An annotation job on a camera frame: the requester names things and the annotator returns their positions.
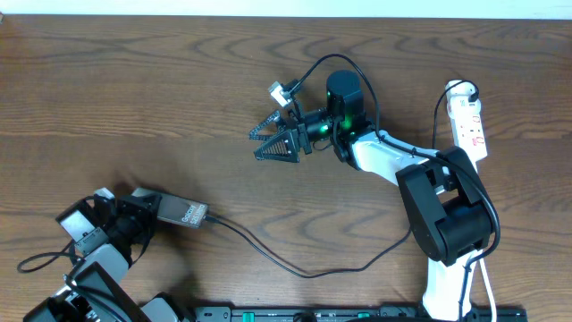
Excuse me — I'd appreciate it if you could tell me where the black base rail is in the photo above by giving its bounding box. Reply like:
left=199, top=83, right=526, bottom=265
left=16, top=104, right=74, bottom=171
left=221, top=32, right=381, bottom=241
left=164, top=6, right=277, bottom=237
left=191, top=305, right=528, bottom=322

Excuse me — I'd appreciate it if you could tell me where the white power strip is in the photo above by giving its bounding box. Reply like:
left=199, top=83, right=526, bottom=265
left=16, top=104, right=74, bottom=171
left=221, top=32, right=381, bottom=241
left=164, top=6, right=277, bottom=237
left=447, top=95, right=487, bottom=165

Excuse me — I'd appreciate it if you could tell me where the white USB charger adapter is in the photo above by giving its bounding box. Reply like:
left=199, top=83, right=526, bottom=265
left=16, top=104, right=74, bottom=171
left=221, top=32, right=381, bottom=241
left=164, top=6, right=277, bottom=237
left=445, top=80, right=482, bottom=116

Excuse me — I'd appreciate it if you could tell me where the black charging cable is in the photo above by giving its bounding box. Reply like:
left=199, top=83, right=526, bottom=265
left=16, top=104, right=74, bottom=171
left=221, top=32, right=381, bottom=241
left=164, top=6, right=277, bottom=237
left=204, top=80, right=481, bottom=279

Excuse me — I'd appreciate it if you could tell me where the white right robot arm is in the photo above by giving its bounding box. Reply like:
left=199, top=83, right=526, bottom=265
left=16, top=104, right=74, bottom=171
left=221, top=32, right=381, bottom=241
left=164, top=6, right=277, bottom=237
left=249, top=70, right=501, bottom=321

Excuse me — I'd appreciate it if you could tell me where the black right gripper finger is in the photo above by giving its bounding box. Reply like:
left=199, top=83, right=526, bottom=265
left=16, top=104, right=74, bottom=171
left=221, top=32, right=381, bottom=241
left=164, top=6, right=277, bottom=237
left=248, top=110, right=282, bottom=141
left=254, top=130, right=299, bottom=163

